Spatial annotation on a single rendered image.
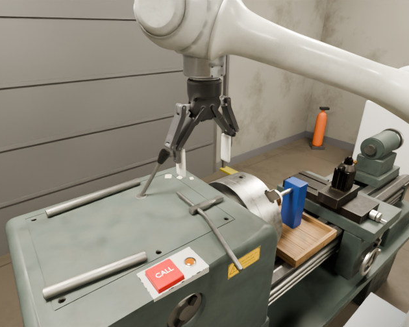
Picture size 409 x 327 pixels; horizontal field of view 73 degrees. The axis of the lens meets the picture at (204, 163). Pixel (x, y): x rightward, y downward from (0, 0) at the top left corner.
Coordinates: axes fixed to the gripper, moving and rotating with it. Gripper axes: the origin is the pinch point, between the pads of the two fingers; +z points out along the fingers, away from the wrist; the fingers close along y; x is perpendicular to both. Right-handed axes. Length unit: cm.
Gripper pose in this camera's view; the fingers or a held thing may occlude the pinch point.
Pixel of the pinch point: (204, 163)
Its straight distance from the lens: 67.9
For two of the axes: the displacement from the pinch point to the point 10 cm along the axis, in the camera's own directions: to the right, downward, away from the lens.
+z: 0.0, 9.0, 4.3
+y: 7.9, -2.6, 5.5
